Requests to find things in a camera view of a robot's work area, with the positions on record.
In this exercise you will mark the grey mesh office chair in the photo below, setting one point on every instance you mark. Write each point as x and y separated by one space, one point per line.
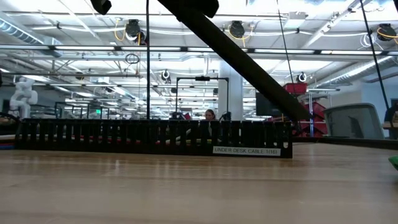
357 121

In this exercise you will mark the black background camera frame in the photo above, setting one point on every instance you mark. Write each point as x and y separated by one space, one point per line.
202 78

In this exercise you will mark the black duct cover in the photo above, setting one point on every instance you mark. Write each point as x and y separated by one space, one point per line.
233 56

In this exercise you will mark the long ceiling light bar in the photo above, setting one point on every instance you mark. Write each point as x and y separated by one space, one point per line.
77 48

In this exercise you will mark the white building column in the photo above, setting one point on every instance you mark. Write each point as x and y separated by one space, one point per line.
230 99

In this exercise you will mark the red storage bin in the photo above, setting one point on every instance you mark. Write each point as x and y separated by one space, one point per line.
297 88

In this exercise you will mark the black monitor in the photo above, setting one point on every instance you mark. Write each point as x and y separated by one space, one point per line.
264 105

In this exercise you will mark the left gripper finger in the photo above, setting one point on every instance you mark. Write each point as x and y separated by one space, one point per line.
202 6

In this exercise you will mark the rack of red bins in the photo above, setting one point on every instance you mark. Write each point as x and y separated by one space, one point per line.
318 118

